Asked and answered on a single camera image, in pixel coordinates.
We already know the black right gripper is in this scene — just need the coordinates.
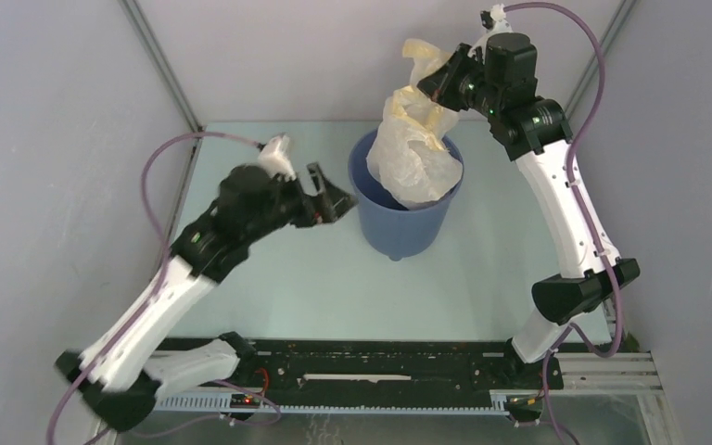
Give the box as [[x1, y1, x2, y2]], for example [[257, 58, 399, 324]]
[[418, 43, 502, 120]]

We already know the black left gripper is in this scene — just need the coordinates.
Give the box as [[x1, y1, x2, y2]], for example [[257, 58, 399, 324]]
[[245, 161, 359, 243]]

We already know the blue plastic trash bin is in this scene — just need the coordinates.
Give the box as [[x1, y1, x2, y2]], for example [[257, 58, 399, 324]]
[[348, 130, 462, 261]]

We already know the translucent cream plastic trash bag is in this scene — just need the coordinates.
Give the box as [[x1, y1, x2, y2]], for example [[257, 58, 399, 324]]
[[366, 39, 464, 210]]

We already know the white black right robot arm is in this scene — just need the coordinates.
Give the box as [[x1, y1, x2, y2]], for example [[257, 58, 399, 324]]
[[417, 32, 640, 388]]

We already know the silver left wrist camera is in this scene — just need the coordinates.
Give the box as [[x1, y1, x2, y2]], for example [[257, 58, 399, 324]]
[[257, 133, 298, 182]]

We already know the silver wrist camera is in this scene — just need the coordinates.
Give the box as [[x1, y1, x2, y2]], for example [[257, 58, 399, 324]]
[[480, 4, 513, 36], [257, 133, 298, 182]]

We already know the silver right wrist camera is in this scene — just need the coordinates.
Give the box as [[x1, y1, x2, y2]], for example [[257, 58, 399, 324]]
[[480, 4, 513, 36]]

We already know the right aluminium frame post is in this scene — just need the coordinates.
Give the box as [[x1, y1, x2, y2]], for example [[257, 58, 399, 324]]
[[565, 0, 640, 115]]

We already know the aluminium frame post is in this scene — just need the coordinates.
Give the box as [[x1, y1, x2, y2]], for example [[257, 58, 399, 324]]
[[565, 0, 640, 115], [117, 0, 204, 137]]

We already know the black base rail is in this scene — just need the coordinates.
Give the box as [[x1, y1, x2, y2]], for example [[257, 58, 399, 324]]
[[227, 339, 557, 406]]

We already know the left aluminium frame post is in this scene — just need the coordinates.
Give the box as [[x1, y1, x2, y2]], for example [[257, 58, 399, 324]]
[[117, 0, 204, 137]]

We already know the white slotted cable duct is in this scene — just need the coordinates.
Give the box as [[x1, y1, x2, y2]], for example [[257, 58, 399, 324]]
[[153, 390, 543, 415]]

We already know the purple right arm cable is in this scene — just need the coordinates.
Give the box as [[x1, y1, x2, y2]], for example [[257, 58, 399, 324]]
[[502, 1, 628, 445]]

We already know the aluminium base extrusion rail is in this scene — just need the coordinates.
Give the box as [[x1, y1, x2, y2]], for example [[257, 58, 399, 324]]
[[550, 352, 663, 396]]

